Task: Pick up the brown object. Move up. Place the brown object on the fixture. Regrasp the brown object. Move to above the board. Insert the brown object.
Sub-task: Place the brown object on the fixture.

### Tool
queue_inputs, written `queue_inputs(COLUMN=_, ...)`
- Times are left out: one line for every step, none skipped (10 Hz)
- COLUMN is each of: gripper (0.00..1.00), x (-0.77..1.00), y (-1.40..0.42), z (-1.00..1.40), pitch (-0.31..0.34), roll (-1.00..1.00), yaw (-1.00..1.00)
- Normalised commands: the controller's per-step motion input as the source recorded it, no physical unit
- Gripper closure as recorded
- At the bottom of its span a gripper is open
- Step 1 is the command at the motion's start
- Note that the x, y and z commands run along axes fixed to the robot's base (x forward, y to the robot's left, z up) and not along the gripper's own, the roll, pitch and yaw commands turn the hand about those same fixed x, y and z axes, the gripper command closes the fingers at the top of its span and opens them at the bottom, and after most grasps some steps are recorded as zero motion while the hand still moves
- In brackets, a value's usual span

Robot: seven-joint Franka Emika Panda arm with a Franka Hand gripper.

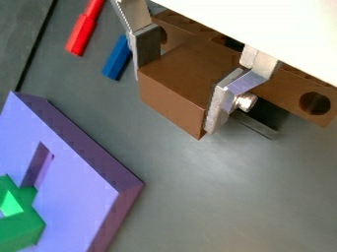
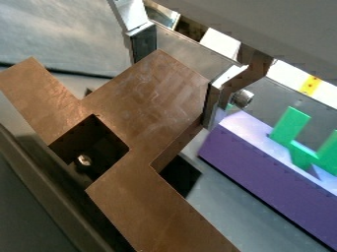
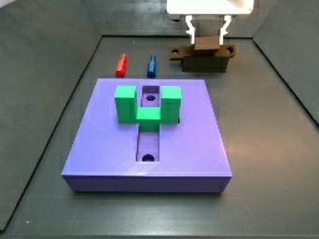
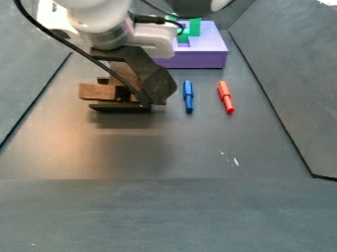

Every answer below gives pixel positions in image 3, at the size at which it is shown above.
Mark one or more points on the red peg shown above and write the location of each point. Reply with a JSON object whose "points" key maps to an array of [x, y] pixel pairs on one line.
{"points": [[122, 66]]}

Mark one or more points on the purple base block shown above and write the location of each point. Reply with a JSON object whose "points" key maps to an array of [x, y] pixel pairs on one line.
{"points": [[114, 158]]}

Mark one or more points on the black angle bracket fixture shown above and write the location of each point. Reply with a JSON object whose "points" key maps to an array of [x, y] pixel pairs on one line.
{"points": [[205, 64]]}

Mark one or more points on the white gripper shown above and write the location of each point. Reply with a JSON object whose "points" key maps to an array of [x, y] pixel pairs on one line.
{"points": [[209, 7]]}

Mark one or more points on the blue peg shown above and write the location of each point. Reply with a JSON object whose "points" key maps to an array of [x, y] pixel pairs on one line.
{"points": [[153, 66]]}

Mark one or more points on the brown T-shaped block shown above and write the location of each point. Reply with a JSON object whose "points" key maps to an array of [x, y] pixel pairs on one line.
{"points": [[206, 47]]}

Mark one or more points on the green U-shaped block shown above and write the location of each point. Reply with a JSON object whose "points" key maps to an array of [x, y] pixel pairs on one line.
{"points": [[158, 109]]}

